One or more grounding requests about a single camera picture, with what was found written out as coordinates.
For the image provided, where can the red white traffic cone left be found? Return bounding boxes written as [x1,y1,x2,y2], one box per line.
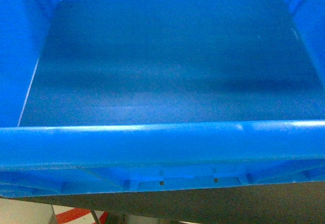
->
[53,206,95,223]

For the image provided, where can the large blue plastic crate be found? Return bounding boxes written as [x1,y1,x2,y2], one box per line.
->
[1,0,324,198]

